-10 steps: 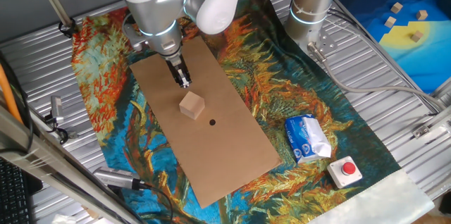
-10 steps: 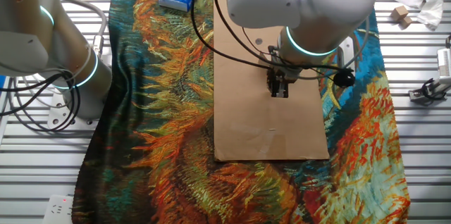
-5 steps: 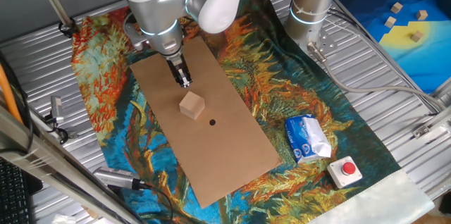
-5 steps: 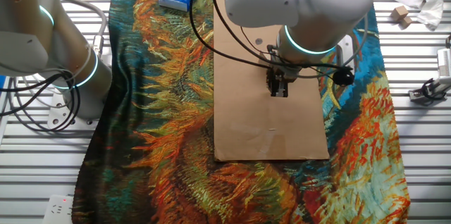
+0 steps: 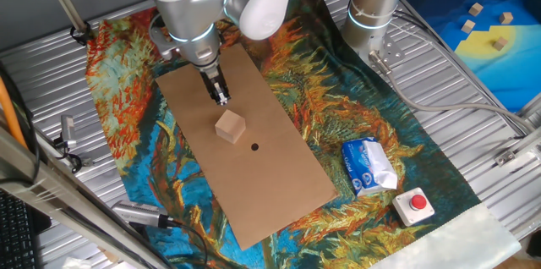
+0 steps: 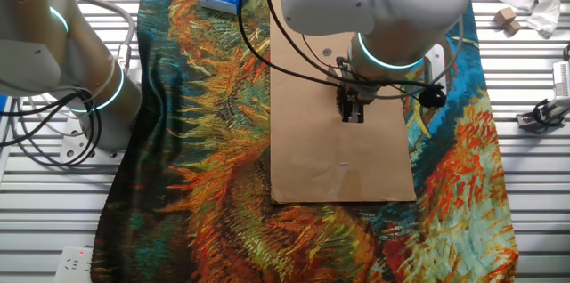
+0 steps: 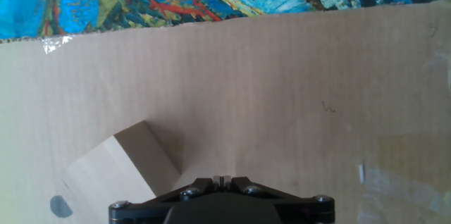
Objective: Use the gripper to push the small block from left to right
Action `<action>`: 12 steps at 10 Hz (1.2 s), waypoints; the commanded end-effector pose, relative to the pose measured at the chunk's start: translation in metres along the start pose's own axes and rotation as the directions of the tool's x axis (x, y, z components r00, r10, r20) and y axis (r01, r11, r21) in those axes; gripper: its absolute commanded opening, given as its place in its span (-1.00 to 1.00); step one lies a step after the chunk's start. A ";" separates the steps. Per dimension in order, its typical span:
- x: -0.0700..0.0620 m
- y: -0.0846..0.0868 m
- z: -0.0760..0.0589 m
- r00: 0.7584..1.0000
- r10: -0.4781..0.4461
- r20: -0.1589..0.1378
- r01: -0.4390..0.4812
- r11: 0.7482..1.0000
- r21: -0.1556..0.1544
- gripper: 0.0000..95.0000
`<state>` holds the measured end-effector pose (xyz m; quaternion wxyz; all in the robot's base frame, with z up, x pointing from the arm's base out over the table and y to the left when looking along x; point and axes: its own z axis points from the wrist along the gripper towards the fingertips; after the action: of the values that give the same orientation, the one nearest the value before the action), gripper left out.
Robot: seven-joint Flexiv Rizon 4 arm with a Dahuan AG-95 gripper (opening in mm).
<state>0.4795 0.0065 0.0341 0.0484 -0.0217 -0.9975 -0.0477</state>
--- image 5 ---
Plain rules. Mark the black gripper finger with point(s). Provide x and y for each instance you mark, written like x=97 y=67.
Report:
x=225 y=96
x=215 y=91

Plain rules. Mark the blue yellow print cloth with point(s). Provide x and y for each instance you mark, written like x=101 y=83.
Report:
x=507 y=70

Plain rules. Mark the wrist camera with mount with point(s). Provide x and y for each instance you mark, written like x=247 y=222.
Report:
x=160 y=45

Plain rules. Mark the black pole clamp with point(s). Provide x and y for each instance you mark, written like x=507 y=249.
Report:
x=80 y=32

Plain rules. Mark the long silver camera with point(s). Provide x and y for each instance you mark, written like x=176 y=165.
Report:
x=135 y=213

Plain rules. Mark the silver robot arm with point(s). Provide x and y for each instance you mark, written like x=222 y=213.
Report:
x=186 y=11

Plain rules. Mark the emergency stop button box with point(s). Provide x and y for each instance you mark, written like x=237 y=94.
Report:
x=412 y=214

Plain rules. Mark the brown cardboard sheet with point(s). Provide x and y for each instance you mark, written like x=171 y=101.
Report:
x=262 y=184

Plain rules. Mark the black keyboard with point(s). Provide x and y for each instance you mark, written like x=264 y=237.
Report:
x=17 y=239

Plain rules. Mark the blue white tissue pack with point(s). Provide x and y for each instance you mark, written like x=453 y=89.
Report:
x=359 y=163

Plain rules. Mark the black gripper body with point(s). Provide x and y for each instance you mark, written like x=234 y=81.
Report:
x=211 y=78

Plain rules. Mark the small silver camera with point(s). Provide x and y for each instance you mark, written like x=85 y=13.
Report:
x=67 y=127

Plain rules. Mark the aluminium frame rail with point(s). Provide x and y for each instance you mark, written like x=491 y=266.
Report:
x=517 y=152
x=531 y=110

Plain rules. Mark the small wooden block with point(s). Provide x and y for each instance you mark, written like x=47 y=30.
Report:
x=230 y=126

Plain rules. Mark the metal camera bracket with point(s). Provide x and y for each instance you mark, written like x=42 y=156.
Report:
x=75 y=159

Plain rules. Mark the sunflower painting print cloth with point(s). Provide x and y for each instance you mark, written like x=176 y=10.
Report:
x=338 y=104

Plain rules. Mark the aluminium frame beam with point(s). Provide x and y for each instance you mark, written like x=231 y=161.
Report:
x=50 y=193

